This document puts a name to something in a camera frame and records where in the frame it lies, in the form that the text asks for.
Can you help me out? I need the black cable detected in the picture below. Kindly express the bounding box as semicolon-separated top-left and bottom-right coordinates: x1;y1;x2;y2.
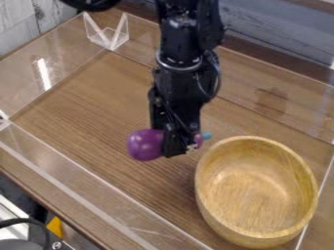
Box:
0;218;50;250

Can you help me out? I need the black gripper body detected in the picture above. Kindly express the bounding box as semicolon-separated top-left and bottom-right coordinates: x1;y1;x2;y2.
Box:
151;55;220;135

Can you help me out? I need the purple toy eggplant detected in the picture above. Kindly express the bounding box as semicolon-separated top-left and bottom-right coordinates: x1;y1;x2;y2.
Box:
127;129;212;161

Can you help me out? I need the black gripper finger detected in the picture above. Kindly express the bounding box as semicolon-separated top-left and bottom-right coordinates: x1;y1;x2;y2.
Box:
161;123;197;158
147;87;171;130

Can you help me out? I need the clear acrylic tray wall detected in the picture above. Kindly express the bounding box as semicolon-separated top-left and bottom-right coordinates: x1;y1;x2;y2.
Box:
0;10;334;250

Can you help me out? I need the brown wooden bowl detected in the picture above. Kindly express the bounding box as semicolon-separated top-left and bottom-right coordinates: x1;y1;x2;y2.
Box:
195;136;318;249

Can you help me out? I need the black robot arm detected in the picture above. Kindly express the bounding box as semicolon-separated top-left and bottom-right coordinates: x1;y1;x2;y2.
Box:
127;0;224;161

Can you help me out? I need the clear acrylic corner bracket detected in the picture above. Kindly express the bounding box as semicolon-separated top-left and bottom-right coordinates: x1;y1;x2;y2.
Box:
82;12;129;51

